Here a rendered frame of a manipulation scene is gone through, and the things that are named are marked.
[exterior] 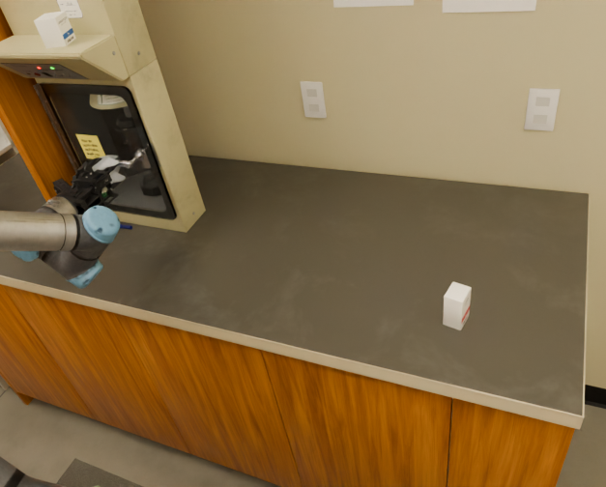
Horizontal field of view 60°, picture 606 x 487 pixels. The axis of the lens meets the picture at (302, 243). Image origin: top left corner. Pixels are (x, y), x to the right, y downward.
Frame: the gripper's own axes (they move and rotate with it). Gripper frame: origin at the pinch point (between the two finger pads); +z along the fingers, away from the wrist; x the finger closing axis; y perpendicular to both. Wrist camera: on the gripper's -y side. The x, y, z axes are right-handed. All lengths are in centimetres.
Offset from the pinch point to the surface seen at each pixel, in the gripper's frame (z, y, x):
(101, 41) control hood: 1.3, 10.6, 30.9
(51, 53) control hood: -5.9, 2.6, 30.9
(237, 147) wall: 48, 5, -23
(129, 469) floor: -31, -25, -120
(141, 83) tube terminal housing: 8.3, 10.8, 18.1
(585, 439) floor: 33, 130, -120
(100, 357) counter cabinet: -22, -17, -60
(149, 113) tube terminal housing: 7.3, 10.8, 10.7
